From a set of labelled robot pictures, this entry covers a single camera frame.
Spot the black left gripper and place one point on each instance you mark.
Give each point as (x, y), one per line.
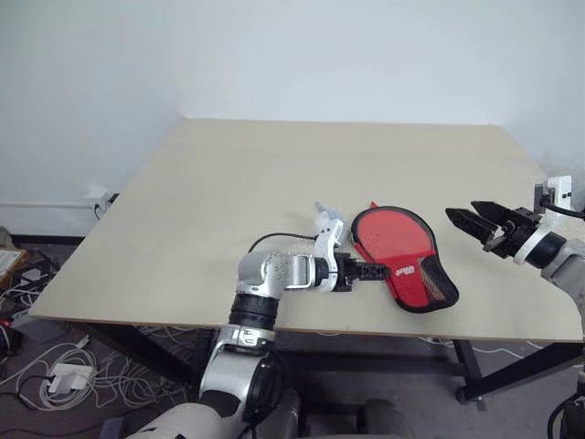
(347, 274)

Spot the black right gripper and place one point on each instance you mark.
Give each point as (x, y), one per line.
(514, 231)

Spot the red black paddle case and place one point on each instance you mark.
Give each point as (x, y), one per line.
(411, 283)

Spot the red table tennis paddle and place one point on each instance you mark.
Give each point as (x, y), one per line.
(388, 233)

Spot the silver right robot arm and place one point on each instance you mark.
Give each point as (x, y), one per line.
(566, 265)

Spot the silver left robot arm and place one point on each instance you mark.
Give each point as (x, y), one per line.
(269, 274)

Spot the white robot torso shell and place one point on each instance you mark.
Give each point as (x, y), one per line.
(183, 423)

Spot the white power adapter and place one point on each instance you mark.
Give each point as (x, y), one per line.
(68, 376)

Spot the brown cardboard box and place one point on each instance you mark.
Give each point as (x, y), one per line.
(10, 261)

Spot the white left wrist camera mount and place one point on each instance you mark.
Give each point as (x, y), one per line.
(330, 238)

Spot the black metal table frame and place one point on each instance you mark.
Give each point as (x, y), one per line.
(471, 366)

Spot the white wall socket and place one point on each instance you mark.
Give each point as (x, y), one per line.
(101, 194)

